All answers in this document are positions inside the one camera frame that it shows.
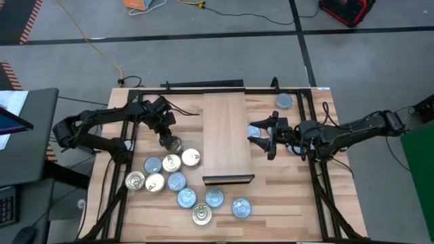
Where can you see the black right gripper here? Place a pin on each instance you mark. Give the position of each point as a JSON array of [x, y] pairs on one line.
[[283, 133]]

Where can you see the silver can green white label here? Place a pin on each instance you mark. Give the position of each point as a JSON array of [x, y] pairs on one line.
[[283, 101]]

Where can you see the black keyboard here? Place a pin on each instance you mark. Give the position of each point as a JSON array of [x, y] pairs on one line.
[[6, 206]]

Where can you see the grey desk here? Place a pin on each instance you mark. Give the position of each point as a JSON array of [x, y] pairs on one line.
[[34, 210], [34, 142]]

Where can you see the orange box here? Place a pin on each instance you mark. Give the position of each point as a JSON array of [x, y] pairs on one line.
[[135, 3]]

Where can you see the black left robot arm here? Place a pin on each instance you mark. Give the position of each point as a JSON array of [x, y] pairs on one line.
[[112, 112]]

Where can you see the small round grey object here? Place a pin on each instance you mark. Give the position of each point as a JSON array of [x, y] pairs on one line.
[[80, 203]]

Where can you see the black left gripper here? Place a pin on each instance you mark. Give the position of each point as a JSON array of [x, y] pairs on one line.
[[162, 122]]

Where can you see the black computer mouse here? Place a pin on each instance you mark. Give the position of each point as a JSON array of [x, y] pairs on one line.
[[24, 236]]

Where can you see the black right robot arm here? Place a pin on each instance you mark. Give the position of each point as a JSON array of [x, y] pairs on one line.
[[356, 130]]

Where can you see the green panel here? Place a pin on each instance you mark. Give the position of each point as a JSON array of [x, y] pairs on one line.
[[420, 176]]

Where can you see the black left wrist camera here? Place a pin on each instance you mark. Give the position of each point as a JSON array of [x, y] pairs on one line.
[[159, 105]]

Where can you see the white paper sheet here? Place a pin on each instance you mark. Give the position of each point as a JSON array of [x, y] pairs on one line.
[[13, 100]]

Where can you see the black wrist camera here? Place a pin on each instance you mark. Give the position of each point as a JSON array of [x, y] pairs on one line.
[[308, 128], [159, 105]]

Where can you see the dark monitor blue screen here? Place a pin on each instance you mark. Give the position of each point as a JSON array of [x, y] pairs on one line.
[[10, 123]]

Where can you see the long black bar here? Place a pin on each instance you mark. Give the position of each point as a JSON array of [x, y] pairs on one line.
[[203, 83]]

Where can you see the red toolbox on floor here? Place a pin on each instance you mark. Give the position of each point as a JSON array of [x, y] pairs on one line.
[[346, 10]]

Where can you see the black clamp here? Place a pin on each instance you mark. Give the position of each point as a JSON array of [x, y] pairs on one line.
[[274, 83]]

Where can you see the black box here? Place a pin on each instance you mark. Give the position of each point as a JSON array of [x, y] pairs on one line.
[[426, 108]]

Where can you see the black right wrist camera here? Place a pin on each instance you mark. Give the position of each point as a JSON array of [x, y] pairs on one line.
[[308, 128]]

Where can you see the black mat orange striped edge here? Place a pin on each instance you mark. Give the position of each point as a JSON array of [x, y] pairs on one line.
[[13, 20], [5, 79]]

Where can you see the silver corner bracket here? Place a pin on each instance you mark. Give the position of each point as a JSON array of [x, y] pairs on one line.
[[129, 145]]

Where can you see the silver can olive green label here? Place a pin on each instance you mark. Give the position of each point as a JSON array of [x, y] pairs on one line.
[[241, 207]]

